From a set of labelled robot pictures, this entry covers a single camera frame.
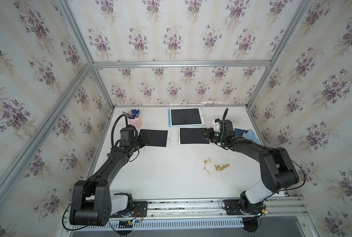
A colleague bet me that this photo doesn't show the pink pen cup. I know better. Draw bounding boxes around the pink pen cup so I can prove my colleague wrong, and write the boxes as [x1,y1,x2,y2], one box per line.
[128,115,142,130]

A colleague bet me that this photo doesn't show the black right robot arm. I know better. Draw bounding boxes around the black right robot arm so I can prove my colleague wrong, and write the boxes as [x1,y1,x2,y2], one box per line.
[201,109,299,215]

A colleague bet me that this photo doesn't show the white framed tablet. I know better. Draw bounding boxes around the white framed tablet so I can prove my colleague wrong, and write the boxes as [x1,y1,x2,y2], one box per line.
[179,127,210,145]
[139,129,171,148]

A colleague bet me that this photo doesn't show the dark blue book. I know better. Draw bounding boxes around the dark blue book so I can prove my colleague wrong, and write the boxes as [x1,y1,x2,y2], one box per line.
[234,128,248,137]

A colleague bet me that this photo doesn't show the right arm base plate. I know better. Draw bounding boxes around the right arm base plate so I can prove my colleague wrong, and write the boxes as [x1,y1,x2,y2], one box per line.
[221,199,266,215]

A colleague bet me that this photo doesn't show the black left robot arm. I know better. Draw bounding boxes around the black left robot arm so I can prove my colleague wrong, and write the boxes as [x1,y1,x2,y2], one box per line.
[65,114,151,231]

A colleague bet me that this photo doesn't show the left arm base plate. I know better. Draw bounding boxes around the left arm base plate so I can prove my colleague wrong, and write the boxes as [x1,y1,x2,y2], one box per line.
[110,201,148,219]

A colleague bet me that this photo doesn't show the small green circuit board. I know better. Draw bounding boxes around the small green circuit board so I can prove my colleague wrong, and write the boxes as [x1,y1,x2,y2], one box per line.
[118,218,143,229]

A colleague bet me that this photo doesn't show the blue framed drawing tablet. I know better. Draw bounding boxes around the blue framed drawing tablet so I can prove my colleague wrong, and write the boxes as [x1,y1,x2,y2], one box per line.
[168,108,206,127]

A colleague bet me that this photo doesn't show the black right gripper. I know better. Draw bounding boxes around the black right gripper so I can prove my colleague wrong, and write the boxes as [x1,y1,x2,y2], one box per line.
[199,127,226,143]

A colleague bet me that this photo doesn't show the light blue microfiber cloth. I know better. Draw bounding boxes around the light blue microfiber cloth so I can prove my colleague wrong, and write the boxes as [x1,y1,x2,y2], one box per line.
[242,129,261,145]

